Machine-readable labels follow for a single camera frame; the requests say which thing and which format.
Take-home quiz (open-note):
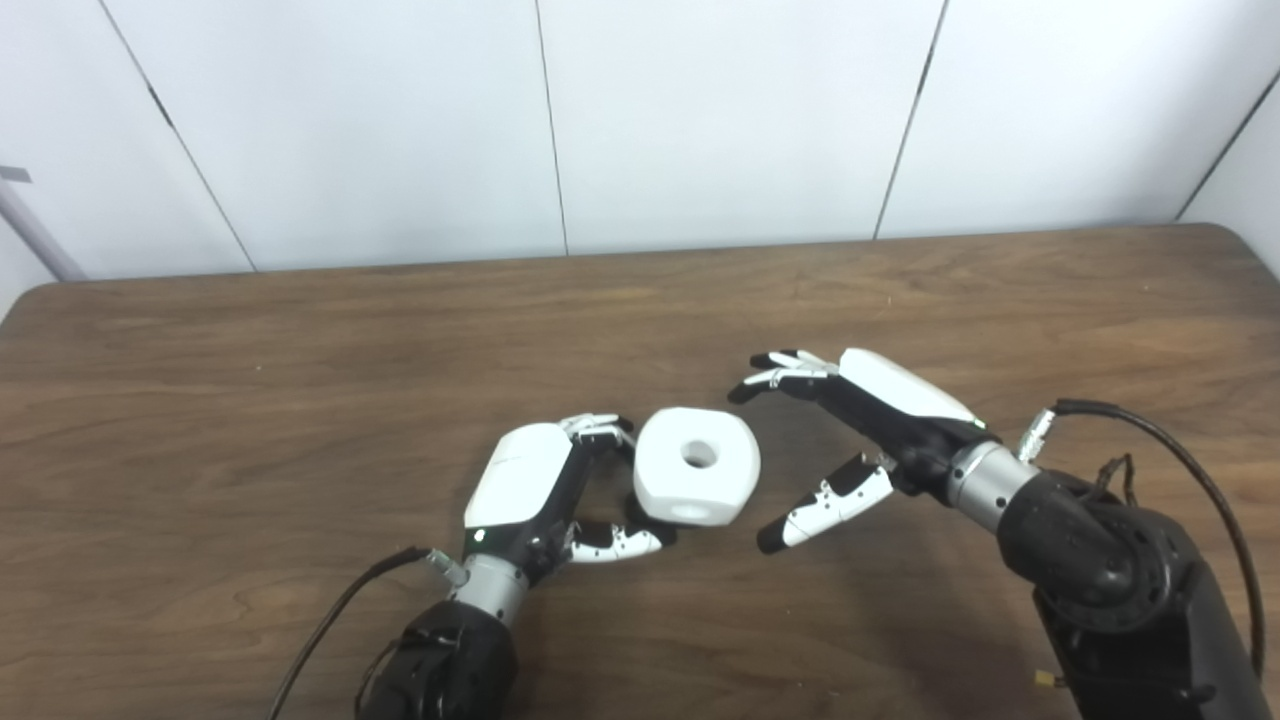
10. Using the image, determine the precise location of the white and black left hand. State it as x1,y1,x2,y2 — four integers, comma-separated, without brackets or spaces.
462,413,677,587

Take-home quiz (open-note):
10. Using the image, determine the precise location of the white and black right hand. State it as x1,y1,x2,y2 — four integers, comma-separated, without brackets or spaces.
727,347,992,557

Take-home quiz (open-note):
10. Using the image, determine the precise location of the round white piece with holes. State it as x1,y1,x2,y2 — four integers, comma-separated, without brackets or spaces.
632,406,762,528

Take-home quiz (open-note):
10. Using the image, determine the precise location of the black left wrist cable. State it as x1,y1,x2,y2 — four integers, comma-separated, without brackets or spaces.
268,545,472,720

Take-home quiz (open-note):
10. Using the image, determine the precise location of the gray wall pipe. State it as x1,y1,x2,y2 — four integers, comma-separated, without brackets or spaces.
0,180,90,284

